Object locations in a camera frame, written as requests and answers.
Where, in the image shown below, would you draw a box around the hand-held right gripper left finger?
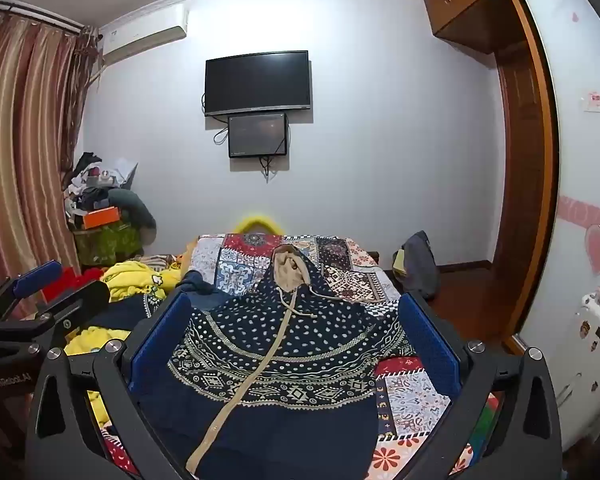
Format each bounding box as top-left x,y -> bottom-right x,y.
25,291 -> 193,480

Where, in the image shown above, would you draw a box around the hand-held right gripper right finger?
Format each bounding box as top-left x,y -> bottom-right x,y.
397,290 -> 564,480

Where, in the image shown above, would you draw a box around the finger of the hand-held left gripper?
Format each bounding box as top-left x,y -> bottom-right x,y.
0,280 -> 111,348
0,260 -> 64,322

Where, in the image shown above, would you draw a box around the navy patterned hoodie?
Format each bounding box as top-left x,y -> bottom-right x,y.
132,245 -> 416,480

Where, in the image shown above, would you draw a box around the pile of mixed clothes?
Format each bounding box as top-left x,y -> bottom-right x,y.
62,151 -> 140,226

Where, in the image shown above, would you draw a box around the red garment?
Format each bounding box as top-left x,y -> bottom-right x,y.
42,266 -> 106,306

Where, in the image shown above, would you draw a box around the patchwork printed blanket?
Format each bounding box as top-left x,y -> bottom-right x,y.
100,232 -> 501,480

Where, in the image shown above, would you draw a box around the yellow cartoon garment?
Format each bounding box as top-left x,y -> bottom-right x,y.
62,259 -> 183,426

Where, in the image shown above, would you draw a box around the blue denim jeans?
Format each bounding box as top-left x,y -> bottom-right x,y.
177,270 -> 231,313

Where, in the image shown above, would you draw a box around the green patterned cloth cover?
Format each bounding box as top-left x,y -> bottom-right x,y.
74,222 -> 143,267

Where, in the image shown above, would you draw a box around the grey backpack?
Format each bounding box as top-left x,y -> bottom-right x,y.
393,230 -> 441,301

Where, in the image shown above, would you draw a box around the striped grey cloth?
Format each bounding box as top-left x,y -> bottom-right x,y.
132,254 -> 182,272

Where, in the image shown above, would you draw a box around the orange box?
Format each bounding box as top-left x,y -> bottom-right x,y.
81,205 -> 121,230

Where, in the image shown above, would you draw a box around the grey cushion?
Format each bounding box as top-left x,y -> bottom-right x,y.
107,187 -> 158,243

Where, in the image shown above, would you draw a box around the striped brown curtain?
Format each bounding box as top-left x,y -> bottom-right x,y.
0,7 -> 101,311

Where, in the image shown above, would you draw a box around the white appliance with stickers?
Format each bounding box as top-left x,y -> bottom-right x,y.
550,280 -> 600,456

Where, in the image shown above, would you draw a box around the white sliding door heart stickers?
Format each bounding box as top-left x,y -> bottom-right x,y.
517,0 -> 600,453

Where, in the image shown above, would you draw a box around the wooden wardrobe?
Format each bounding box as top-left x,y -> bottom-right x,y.
422,0 -> 561,356

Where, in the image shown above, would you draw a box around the white air conditioner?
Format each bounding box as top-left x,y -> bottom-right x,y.
100,4 -> 189,66

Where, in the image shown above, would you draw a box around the yellow plastic ring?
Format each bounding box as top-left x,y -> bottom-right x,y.
236,214 -> 282,235

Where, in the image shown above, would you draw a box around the black monitor cables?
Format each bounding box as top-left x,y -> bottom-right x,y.
200,91 -> 293,184

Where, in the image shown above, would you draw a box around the small black wall monitor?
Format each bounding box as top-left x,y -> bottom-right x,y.
228,112 -> 288,159

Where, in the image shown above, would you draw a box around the black wall television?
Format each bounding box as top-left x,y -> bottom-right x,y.
204,50 -> 313,117

